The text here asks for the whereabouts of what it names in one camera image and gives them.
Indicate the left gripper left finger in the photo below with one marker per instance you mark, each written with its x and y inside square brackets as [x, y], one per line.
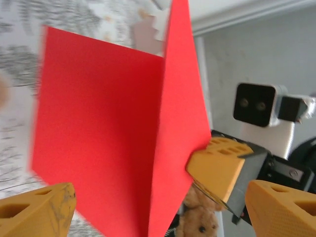
[32, 214]

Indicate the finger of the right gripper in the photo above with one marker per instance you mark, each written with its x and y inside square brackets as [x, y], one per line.
[217, 168]

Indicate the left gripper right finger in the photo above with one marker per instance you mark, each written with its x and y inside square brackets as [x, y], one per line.
[284, 214]

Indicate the red cloth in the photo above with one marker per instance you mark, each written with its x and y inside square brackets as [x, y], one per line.
[98, 111]

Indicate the brown teddy bear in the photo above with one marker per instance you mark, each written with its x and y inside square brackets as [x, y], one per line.
[200, 222]

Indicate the black white striped cloth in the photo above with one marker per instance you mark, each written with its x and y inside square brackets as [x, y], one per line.
[174, 232]

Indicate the floral table cloth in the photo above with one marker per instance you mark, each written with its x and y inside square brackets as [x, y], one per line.
[14, 61]

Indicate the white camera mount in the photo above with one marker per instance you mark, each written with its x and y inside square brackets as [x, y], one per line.
[266, 140]

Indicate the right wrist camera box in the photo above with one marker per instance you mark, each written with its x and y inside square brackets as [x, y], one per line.
[254, 103]

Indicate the aluminium frame rail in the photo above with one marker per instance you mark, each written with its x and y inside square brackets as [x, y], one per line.
[203, 81]

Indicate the aluminium frame post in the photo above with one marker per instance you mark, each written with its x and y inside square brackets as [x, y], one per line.
[247, 14]

